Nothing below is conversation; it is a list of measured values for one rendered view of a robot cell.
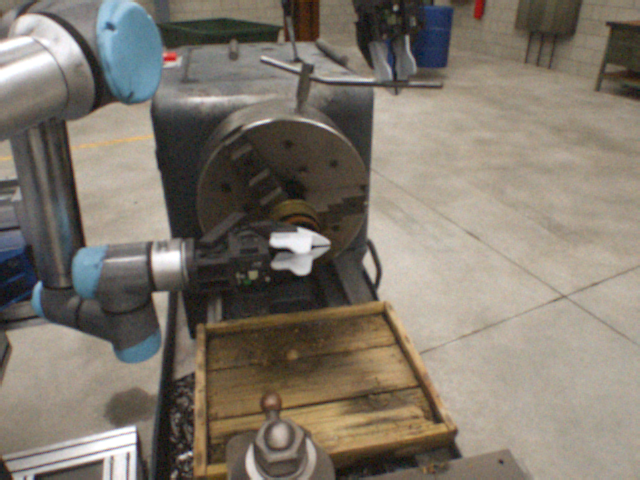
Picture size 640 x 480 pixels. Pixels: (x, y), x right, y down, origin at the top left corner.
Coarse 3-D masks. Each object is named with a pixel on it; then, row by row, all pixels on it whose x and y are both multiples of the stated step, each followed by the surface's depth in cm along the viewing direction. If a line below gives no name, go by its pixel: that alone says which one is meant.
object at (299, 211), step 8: (296, 200) 77; (272, 208) 77; (280, 208) 76; (288, 208) 75; (296, 208) 75; (304, 208) 76; (312, 208) 78; (272, 216) 77; (280, 216) 74; (288, 216) 74; (296, 216) 74; (304, 216) 75; (312, 216) 75; (296, 224) 72; (304, 224) 72; (312, 224) 73; (320, 224) 80; (320, 232) 77
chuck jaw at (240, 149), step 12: (240, 132) 79; (228, 144) 79; (240, 144) 79; (252, 144) 78; (240, 156) 76; (252, 156) 76; (240, 168) 77; (252, 168) 77; (264, 168) 78; (252, 180) 78; (264, 180) 76; (276, 180) 79; (264, 192) 78; (276, 192) 77; (264, 204) 76; (276, 204) 77
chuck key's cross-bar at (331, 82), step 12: (264, 60) 83; (324, 84) 78; (336, 84) 76; (348, 84) 75; (360, 84) 74; (372, 84) 73; (384, 84) 72; (396, 84) 71; (408, 84) 70; (420, 84) 69; (432, 84) 68
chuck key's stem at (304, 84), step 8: (304, 64) 78; (312, 64) 78; (304, 72) 78; (312, 72) 79; (304, 80) 79; (304, 88) 80; (296, 96) 81; (304, 96) 80; (296, 104) 82; (296, 112) 82
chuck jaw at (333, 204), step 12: (312, 192) 85; (324, 192) 85; (336, 192) 85; (348, 192) 85; (360, 192) 85; (312, 204) 81; (324, 204) 81; (336, 204) 81; (348, 204) 84; (360, 204) 85; (324, 216) 80; (336, 216) 83; (324, 228) 81
